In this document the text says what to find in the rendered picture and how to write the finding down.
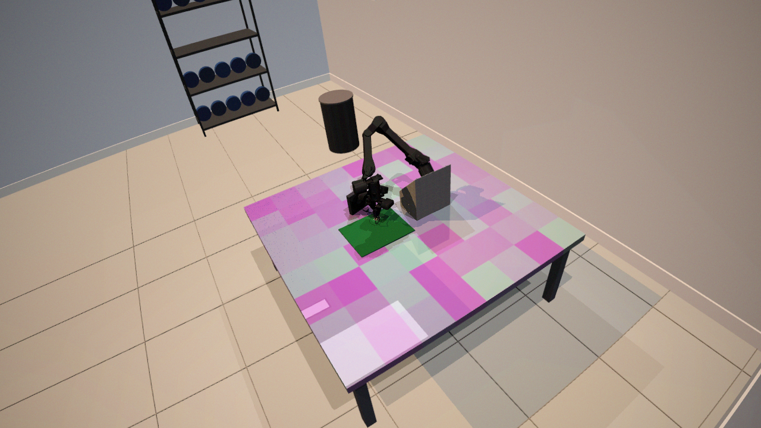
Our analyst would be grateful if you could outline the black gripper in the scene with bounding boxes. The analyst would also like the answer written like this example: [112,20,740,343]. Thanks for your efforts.
[358,188,394,214]

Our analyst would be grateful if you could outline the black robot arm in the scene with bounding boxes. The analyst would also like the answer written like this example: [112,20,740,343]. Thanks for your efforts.
[352,116,435,197]

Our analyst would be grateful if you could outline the green circuit board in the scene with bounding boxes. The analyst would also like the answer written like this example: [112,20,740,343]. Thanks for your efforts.
[339,208,415,258]

